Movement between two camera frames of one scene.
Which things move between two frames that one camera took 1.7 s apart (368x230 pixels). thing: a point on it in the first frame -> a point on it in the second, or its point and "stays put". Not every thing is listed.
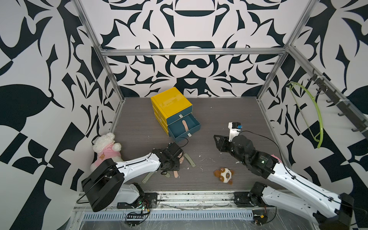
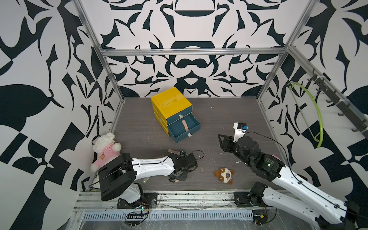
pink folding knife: x=185 y=125 stays put
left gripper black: x=177 y=166 -> x=184 y=177
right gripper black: x=222 y=143 stays put
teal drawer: x=177 y=131 stays put
